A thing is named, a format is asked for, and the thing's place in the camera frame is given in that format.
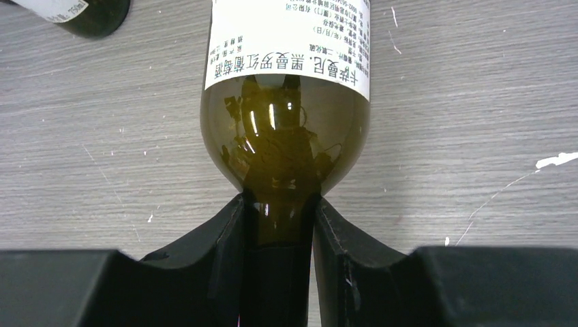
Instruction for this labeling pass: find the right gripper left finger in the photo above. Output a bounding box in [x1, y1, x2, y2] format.
[1, 196, 243, 326]

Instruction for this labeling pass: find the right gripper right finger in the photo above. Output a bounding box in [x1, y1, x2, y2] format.
[313, 200, 577, 326]

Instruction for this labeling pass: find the green bottle black cap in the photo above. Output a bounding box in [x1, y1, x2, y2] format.
[200, 1, 371, 326]

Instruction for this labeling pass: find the green bottle silver cap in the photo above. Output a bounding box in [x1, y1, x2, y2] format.
[2, 0, 132, 40]

